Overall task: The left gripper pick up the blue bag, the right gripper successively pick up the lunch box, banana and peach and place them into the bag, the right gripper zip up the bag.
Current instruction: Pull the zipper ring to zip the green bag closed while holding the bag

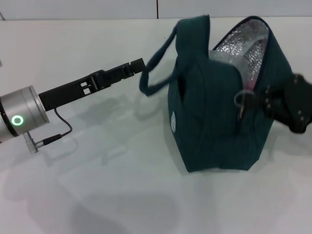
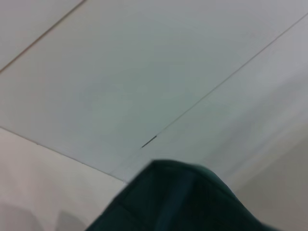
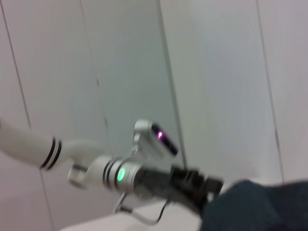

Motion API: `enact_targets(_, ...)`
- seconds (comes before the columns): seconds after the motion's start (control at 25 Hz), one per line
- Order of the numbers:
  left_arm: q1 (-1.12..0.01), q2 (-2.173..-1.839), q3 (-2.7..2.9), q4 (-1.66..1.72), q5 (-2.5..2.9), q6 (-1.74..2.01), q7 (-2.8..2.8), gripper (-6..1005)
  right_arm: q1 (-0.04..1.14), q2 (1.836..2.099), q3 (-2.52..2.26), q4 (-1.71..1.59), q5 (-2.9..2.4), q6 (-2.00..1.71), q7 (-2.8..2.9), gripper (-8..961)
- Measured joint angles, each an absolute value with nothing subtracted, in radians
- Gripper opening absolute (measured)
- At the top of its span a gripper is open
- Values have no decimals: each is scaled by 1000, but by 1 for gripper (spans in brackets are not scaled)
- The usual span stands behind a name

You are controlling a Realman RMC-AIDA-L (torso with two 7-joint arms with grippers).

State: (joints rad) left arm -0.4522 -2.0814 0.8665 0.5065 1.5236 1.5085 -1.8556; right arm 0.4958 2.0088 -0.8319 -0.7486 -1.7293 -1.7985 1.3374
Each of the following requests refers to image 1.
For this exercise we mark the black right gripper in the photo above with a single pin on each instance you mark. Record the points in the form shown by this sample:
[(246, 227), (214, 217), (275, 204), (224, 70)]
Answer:
[(297, 104)]

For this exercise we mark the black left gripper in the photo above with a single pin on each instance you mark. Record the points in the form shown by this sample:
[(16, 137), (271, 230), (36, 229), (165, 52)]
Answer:
[(70, 92)]

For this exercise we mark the pink toy peach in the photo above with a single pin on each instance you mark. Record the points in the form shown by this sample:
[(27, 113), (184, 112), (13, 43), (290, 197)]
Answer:
[(251, 84)]

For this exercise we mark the clear plastic blue-rimmed food container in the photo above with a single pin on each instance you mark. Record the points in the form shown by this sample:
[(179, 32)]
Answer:
[(226, 58)]

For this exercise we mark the dark teal insulated lunch bag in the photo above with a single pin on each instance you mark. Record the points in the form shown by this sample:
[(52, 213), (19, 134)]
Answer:
[(207, 122)]

